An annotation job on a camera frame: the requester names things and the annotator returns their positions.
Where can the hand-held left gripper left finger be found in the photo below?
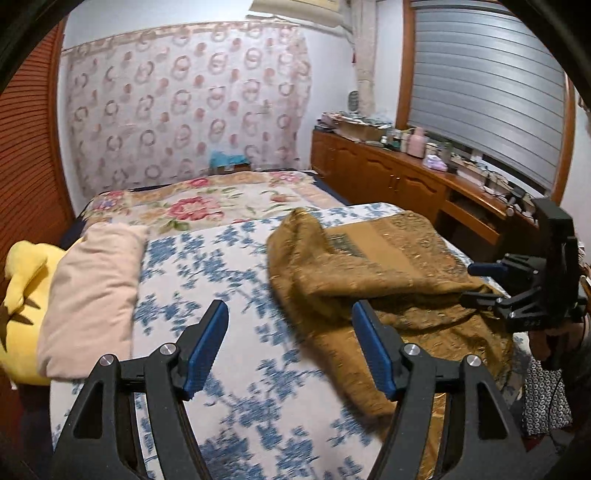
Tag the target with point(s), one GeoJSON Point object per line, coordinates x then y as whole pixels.
{"type": "Point", "coordinates": [203, 355]}

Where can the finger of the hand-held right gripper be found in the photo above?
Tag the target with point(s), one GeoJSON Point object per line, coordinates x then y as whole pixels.
{"type": "Point", "coordinates": [485, 268]}
{"type": "Point", "coordinates": [482, 301]}

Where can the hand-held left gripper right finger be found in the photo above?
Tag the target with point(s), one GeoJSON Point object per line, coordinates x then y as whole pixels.
{"type": "Point", "coordinates": [376, 350]}

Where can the brown patterned garment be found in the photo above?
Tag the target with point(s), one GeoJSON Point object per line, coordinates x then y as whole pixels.
{"type": "Point", "coordinates": [323, 277]}

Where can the dotted white cloth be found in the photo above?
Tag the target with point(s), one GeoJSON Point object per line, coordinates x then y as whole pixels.
{"type": "Point", "coordinates": [547, 397]}

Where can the lavender cloth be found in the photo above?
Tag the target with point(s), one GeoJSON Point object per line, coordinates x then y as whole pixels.
{"type": "Point", "coordinates": [435, 164]}

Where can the pink pillow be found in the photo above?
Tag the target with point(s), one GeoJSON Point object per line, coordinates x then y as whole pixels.
{"type": "Point", "coordinates": [92, 300]}

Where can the pink bottle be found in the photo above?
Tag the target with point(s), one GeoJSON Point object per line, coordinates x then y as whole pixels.
{"type": "Point", "coordinates": [417, 144]}

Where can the red floral bedspread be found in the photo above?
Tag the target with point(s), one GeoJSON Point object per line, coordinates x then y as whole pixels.
{"type": "Point", "coordinates": [194, 207]}

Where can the wooden cabinet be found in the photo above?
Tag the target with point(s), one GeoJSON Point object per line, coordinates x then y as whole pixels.
{"type": "Point", "coordinates": [369, 170]}

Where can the cardboard box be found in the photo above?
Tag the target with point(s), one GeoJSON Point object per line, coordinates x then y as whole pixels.
{"type": "Point", "coordinates": [364, 133]}

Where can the yellow plush toy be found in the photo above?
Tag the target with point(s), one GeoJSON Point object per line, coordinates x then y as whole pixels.
{"type": "Point", "coordinates": [23, 286]}

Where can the teal cloth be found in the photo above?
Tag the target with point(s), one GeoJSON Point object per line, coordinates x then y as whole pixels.
{"type": "Point", "coordinates": [228, 161]}

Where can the small round striped object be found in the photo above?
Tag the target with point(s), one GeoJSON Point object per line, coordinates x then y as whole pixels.
{"type": "Point", "coordinates": [354, 100]}

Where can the beige lace curtain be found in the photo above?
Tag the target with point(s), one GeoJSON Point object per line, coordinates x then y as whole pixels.
{"type": "Point", "coordinates": [365, 60]}

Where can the circle patterned curtain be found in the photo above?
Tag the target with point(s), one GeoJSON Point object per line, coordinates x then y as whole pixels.
{"type": "Point", "coordinates": [184, 106]}

